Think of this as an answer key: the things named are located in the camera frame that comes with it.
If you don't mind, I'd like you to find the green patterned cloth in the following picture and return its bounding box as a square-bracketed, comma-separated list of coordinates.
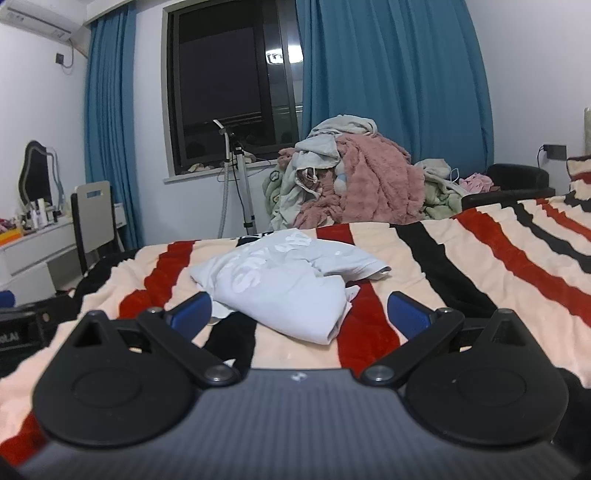
[262, 168, 296, 229]

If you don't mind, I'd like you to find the pink fluffy blanket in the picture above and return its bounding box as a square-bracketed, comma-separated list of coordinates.
[298, 134, 426, 229]

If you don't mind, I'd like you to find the black wall socket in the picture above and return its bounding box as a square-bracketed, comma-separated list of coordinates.
[538, 144, 568, 167]

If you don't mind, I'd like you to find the pink small garment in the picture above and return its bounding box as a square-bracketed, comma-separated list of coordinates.
[459, 173, 495, 195]

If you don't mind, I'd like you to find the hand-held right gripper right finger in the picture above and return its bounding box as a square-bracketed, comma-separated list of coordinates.
[359, 292, 532, 387]

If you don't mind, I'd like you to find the white-backed chair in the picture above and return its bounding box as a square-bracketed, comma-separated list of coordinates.
[70, 181, 125, 275]

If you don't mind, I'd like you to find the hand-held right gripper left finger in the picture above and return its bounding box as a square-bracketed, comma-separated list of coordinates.
[69, 292, 241, 387]

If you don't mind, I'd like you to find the dark window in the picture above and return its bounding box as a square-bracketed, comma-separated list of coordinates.
[161, 0, 305, 178]

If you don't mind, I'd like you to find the white tripod stand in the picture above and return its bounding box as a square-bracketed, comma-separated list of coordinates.
[213, 119, 258, 236]

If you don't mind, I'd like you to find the pale green blanket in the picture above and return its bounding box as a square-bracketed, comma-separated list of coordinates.
[413, 158, 464, 221]

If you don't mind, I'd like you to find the white air conditioner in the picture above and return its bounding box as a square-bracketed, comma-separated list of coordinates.
[0, 0, 77, 40]

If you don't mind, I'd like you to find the white dresser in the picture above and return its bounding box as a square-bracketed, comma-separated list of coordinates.
[0, 217, 79, 305]

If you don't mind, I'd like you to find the black armchair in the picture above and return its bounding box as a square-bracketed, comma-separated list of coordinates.
[462, 164, 557, 210]

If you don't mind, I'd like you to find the blue curtain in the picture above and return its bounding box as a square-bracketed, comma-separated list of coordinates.
[84, 7, 144, 250]
[295, 0, 496, 169]

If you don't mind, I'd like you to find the vanity mirror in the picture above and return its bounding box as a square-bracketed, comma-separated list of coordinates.
[17, 141, 63, 208]

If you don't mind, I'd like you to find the grey-white crumpled garment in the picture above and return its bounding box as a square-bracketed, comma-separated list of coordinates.
[279, 115, 377, 232]

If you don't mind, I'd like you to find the striped pillow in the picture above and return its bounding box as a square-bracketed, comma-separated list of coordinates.
[566, 156, 591, 200]

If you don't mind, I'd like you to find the striped fleece blanket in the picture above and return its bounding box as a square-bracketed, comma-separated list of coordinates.
[0, 185, 591, 472]

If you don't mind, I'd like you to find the group of cosmetic bottles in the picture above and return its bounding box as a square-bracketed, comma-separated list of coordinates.
[23, 198, 63, 228]

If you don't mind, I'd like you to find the white t-shirt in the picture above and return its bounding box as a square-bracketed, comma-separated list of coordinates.
[190, 229, 392, 344]

